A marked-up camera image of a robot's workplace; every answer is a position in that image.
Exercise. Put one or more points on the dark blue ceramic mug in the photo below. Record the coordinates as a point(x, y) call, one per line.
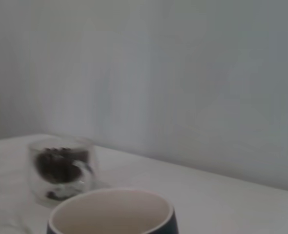
point(112, 214)

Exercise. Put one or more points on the pile of coffee beans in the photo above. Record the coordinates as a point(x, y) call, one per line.
point(58, 168)

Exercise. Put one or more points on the clear double-walled glass cup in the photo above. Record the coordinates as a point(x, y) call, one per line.
point(36, 185)

